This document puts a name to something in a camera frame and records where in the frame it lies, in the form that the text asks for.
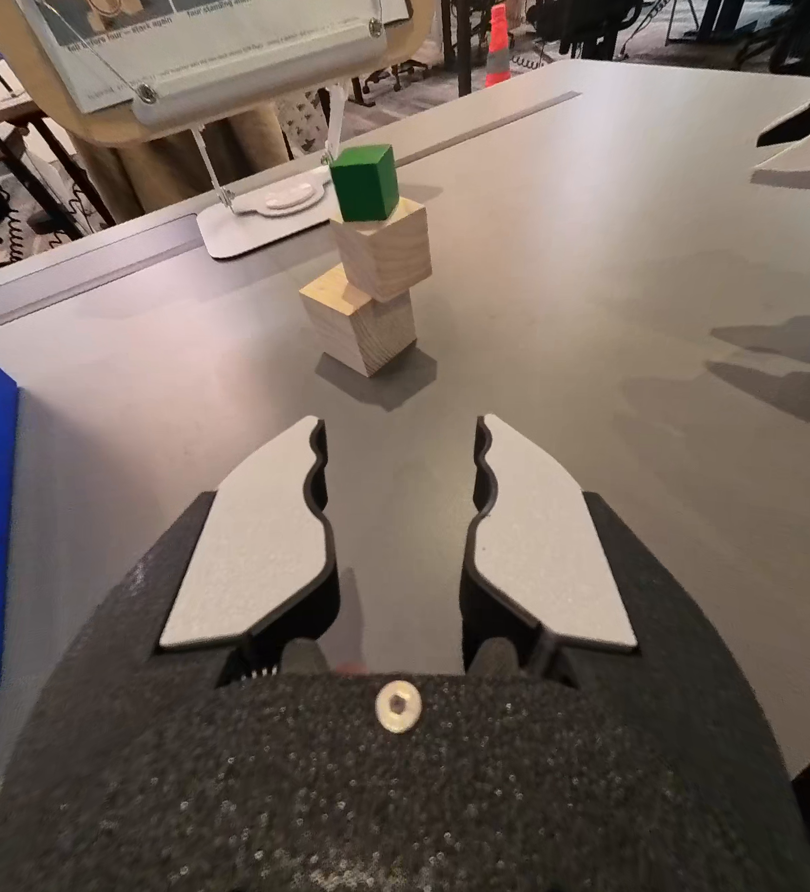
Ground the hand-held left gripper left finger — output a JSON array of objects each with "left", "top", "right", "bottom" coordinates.
[{"left": 158, "top": 415, "right": 342, "bottom": 656}]

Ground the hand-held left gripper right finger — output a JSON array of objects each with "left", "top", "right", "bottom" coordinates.
[{"left": 461, "top": 414, "right": 639, "bottom": 655}]

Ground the large plain wooden cube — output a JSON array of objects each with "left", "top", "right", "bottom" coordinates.
[{"left": 299, "top": 263, "right": 418, "bottom": 378}]

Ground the medium plain wooden cube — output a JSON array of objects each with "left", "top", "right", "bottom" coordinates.
[{"left": 330, "top": 197, "right": 434, "bottom": 302}]

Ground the green wooden cube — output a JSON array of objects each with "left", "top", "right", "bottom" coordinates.
[{"left": 329, "top": 144, "right": 400, "bottom": 224}]

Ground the white metal document stand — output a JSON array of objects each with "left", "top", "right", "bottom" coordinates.
[{"left": 129, "top": 28, "right": 392, "bottom": 260}]

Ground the orange traffic cone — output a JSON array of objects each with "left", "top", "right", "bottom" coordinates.
[{"left": 485, "top": 3, "right": 514, "bottom": 88}]

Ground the brown fabric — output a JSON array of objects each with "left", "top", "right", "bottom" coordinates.
[{"left": 73, "top": 105, "right": 290, "bottom": 224}]

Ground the printed white cloth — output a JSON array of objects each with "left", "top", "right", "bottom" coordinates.
[{"left": 276, "top": 91, "right": 339, "bottom": 157}]

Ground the instruction sheet in clear holder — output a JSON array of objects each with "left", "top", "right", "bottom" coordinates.
[{"left": 18, "top": 0, "right": 406, "bottom": 116}]

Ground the black coiled cable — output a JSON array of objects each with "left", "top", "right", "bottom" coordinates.
[{"left": 6, "top": 202, "right": 31, "bottom": 264}]

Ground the wooden desk with black frame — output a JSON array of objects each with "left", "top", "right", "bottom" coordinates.
[{"left": 0, "top": 84, "right": 116, "bottom": 241}]

